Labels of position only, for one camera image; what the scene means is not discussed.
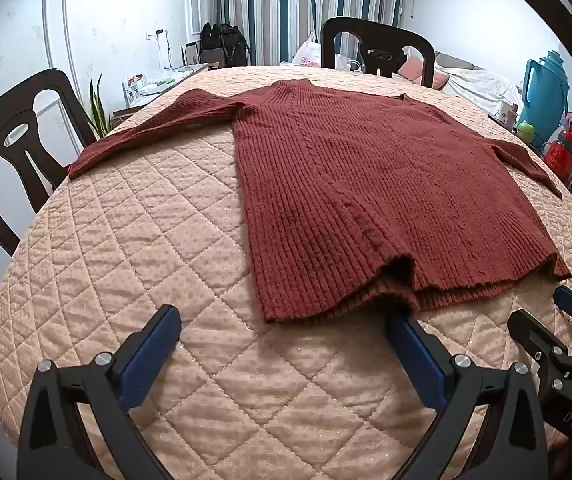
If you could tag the small cardboard box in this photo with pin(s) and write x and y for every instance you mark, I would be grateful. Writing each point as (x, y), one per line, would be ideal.
(507, 112)

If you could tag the beige quilted blanket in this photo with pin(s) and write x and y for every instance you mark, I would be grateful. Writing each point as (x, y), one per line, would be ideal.
(141, 240)

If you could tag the teal thermos jug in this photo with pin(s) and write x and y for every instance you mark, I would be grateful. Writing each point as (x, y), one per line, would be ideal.
(546, 95)

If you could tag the red bottle with lid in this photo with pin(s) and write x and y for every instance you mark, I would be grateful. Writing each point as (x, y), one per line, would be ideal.
(558, 152)

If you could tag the pink pillow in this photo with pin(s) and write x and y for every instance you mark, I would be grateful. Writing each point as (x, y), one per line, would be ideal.
(416, 70)

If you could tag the black backpack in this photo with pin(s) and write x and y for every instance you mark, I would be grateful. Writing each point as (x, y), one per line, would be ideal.
(233, 45)

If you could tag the green potted plant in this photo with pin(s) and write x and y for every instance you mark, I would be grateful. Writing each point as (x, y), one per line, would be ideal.
(98, 110)

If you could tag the red knit sweater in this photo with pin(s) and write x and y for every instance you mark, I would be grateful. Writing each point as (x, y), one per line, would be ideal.
(341, 185)

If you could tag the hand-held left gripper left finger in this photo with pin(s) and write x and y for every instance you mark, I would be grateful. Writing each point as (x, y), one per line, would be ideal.
(150, 355)

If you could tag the black bag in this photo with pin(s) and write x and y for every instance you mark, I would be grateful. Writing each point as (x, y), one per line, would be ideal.
(209, 37)

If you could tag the white plastic bag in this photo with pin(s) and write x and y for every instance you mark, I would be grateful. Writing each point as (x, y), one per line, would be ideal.
(308, 52)

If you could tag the dark wooden chair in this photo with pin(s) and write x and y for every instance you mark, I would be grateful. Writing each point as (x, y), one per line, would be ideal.
(46, 81)
(366, 30)

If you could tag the bed with white sheet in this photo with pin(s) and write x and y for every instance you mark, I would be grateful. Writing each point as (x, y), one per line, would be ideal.
(481, 85)

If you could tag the striped curtain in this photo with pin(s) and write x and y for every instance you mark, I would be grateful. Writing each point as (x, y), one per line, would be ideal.
(266, 10)

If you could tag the white low cabinet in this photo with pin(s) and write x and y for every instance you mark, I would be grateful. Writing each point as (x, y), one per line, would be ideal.
(166, 85)

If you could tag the green toy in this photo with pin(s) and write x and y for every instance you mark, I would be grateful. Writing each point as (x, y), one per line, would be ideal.
(526, 132)

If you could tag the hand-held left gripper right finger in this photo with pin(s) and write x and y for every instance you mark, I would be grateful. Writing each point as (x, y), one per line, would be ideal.
(416, 360)

